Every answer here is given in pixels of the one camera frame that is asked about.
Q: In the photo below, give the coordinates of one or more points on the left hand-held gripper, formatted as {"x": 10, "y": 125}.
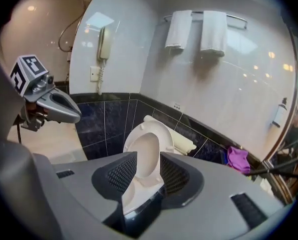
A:
{"x": 29, "y": 71}

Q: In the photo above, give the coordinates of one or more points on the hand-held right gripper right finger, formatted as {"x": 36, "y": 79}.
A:
{"x": 213, "y": 209}

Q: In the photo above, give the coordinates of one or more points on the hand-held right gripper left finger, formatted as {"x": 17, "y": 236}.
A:
{"x": 71, "y": 204}

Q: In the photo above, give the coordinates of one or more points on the white toilet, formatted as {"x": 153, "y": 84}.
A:
{"x": 166, "y": 136}
{"x": 138, "y": 199}

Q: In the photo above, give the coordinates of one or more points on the white toilet lid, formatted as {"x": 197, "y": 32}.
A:
{"x": 147, "y": 154}

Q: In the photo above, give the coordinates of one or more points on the person's left hand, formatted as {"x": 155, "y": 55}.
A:
{"x": 32, "y": 107}

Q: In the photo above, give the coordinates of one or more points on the white bathtub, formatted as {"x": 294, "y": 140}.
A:
{"x": 46, "y": 141}

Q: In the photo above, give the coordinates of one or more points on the blue cloth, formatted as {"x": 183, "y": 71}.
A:
{"x": 223, "y": 157}

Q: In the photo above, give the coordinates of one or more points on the purple cloth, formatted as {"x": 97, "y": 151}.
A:
{"x": 238, "y": 159}

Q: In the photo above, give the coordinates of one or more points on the cream rolled mat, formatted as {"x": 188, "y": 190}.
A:
{"x": 181, "y": 144}

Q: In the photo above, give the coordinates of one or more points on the black tripod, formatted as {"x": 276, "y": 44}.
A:
{"x": 283, "y": 165}

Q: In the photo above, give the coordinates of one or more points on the white pump bottle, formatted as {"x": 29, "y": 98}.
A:
{"x": 279, "y": 114}

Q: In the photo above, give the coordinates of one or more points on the white towel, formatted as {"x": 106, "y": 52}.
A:
{"x": 213, "y": 31}
{"x": 177, "y": 29}

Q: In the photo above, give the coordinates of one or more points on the white wall socket plate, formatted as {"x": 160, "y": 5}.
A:
{"x": 93, "y": 73}

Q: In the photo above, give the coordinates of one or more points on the beige wall telephone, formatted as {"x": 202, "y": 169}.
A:
{"x": 105, "y": 44}

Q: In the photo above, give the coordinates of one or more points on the small wall switch plate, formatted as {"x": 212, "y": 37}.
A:
{"x": 177, "y": 106}

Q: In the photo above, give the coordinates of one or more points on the chrome towel rail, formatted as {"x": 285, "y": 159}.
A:
{"x": 236, "y": 17}

